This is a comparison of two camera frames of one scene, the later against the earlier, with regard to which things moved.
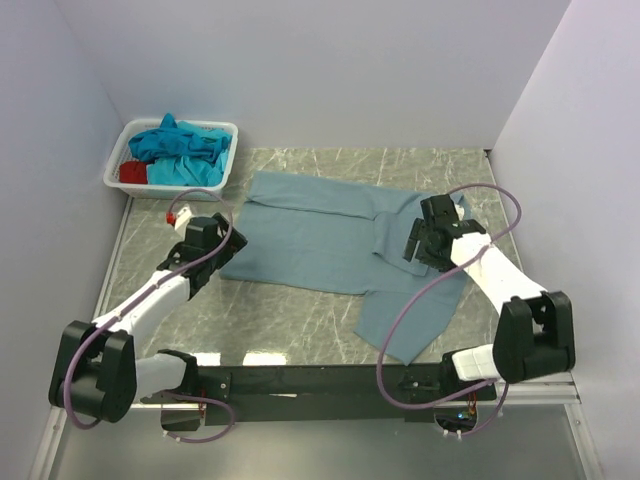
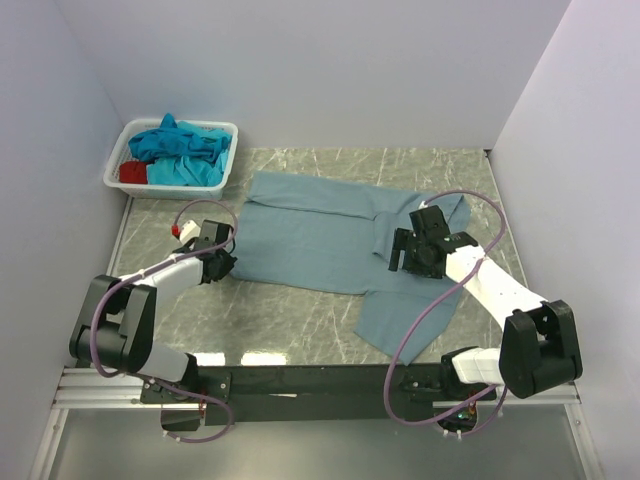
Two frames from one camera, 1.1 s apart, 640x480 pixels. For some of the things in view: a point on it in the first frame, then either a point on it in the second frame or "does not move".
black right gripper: [419, 233] → [404, 240]
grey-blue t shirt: [321, 237] does not move
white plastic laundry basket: [118, 152] does not move
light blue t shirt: [188, 171] does not move
